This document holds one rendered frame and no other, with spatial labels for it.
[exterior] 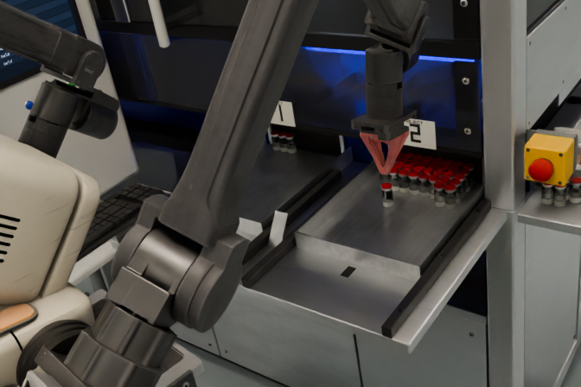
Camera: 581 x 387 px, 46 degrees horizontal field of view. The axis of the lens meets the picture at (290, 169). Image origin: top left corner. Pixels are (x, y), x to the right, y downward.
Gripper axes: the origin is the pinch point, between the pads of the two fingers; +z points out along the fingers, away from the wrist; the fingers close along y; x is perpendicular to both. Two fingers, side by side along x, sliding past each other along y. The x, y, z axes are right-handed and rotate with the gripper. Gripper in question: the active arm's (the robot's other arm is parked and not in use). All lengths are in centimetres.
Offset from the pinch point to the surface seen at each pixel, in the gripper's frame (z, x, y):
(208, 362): 101, 93, 46
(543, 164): 2.8, -19.1, 21.3
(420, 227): 17.0, 1.0, 15.7
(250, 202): 17.9, 38.9, 11.0
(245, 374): 101, 78, 47
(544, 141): 0.1, -17.7, 25.8
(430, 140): 2.6, 3.4, 24.5
